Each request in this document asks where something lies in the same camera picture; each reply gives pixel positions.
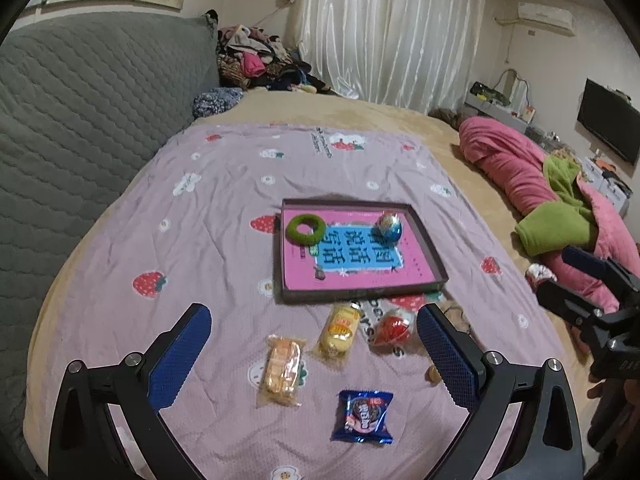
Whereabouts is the blue oreo cookie pack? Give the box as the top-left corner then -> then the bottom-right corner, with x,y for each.
331,390 -> 394,445

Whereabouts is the beige sheer hair scrunchie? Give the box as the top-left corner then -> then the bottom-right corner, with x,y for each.
439,300 -> 472,335

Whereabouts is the pile of clothes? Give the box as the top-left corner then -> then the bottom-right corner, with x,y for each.
217,25 -> 332,94

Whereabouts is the white cluttered desk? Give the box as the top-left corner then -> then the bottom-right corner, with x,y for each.
464,81 -> 632,218

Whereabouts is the floral small cloth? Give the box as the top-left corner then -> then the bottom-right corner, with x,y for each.
525,263 -> 558,292

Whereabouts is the wafer biscuit clear pack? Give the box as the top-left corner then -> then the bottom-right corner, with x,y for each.
257,335 -> 306,406

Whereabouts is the green fleece garment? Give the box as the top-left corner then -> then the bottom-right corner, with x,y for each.
515,155 -> 599,257

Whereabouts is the dark floral pillow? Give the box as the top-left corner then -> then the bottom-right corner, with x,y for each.
192,87 -> 245,119

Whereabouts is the grey quilted headboard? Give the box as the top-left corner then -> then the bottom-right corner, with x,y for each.
1,12 -> 219,465

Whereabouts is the pink quilt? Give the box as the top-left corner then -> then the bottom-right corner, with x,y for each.
459,116 -> 639,313

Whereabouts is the yellow cake snack pack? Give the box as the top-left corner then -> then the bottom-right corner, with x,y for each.
318,302 -> 360,359

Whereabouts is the large blue white surprise egg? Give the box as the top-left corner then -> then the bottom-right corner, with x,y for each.
375,211 -> 402,245

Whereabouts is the red surprise egg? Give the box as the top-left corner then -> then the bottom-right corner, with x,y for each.
369,308 -> 416,348

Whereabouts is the white curtain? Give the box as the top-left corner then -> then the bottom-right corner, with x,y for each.
291,0 -> 486,113

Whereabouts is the dark tray box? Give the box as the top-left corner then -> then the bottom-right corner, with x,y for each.
279,198 -> 449,304

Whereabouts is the tan bed sheet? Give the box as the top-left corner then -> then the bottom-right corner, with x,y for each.
162,91 -> 586,367

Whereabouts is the purple strawberry print blanket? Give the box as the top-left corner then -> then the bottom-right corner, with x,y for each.
24,125 -> 562,479

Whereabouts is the green fuzzy hair scrunchie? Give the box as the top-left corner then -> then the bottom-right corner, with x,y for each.
285,214 -> 326,247

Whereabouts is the white air conditioner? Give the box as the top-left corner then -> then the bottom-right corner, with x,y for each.
518,1 -> 575,36

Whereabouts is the black television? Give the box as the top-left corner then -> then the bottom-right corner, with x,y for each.
577,79 -> 640,166

